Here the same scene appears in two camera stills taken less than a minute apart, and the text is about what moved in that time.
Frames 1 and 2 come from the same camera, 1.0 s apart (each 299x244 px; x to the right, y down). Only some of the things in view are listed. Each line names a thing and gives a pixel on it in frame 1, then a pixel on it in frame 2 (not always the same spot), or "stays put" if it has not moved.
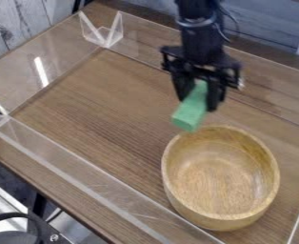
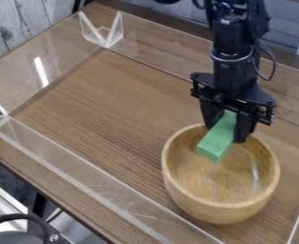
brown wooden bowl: x=221 y=175 stays put
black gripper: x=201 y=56 → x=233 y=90
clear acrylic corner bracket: x=104 y=36 stays put
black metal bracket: x=41 y=233 stays put
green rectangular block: x=191 y=110 → x=217 y=139
